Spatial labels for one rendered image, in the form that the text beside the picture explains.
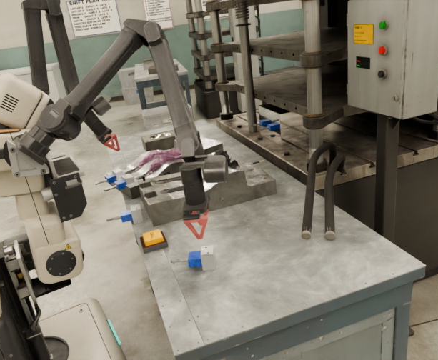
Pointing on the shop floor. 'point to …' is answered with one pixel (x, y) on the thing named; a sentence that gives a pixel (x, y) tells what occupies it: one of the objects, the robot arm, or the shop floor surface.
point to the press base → (413, 208)
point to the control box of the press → (393, 79)
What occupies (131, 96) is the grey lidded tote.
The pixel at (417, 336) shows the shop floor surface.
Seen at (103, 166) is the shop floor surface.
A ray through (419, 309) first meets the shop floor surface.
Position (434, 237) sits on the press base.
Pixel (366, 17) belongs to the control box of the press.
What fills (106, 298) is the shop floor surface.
